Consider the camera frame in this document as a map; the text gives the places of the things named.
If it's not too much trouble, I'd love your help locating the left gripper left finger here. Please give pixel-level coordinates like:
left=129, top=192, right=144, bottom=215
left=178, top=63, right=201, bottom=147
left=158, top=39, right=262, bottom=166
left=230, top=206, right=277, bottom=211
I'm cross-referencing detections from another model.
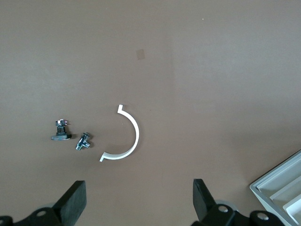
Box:
left=13, top=180, right=87, bottom=226

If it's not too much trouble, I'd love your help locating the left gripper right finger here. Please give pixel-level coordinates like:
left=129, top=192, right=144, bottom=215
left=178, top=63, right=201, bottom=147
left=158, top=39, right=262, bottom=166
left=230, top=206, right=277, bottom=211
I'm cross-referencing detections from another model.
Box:
left=192, top=178, right=236, bottom=226

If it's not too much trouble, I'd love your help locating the white drawer cabinet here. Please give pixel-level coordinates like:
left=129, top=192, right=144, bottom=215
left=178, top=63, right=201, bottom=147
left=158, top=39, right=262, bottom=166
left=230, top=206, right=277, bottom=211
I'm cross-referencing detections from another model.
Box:
left=249, top=148, right=301, bottom=226

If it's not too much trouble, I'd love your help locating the white middle cabinet drawer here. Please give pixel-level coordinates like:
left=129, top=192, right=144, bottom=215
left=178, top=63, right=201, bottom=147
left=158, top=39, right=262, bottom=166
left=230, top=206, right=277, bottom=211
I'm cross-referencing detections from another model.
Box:
left=269, top=175, right=301, bottom=210

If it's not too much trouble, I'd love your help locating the white highest cabinet drawer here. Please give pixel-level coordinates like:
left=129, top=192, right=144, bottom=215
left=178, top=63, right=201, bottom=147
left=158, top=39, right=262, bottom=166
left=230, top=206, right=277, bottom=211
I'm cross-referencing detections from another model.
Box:
left=283, top=195, right=301, bottom=221

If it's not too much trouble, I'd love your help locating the small metal pipe fitting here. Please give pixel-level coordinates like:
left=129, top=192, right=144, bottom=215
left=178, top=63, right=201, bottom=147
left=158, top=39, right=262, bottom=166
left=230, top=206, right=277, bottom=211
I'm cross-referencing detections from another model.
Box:
left=75, top=131, right=93, bottom=151

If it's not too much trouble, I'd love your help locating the black flat-head switch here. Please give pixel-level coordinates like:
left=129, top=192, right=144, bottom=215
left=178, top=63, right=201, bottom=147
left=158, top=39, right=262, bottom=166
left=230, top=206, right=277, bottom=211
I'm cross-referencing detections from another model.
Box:
left=50, top=119, right=72, bottom=141

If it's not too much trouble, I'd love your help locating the white half-ring clamp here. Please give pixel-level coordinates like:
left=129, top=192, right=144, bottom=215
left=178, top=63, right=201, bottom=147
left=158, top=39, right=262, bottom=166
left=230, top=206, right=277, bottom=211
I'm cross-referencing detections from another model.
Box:
left=99, top=104, right=140, bottom=163

